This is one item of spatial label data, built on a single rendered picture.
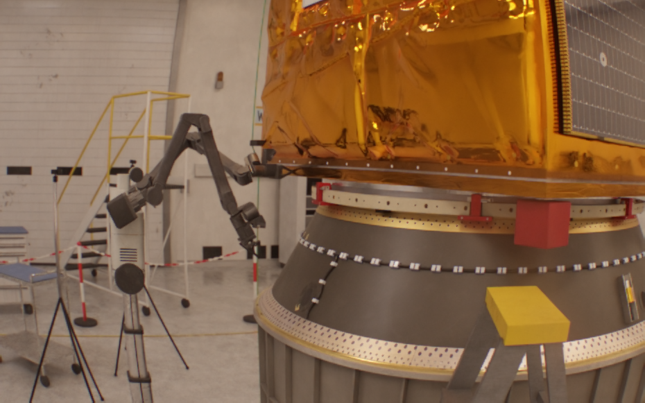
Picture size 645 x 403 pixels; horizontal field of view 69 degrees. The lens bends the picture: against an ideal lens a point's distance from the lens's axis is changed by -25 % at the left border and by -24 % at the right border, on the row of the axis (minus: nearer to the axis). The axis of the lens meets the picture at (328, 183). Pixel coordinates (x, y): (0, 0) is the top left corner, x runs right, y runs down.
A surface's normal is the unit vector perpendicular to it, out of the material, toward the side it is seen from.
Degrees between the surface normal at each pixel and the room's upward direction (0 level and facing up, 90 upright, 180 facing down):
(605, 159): 92
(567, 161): 96
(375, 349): 43
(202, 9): 90
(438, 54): 87
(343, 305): 62
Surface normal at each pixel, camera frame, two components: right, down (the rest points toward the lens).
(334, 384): -0.71, 0.00
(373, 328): -0.53, -0.46
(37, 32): 0.52, 0.05
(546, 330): -0.14, 0.04
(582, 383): 0.13, 0.04
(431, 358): -0.26, -0.72
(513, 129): -0.85, 0.01
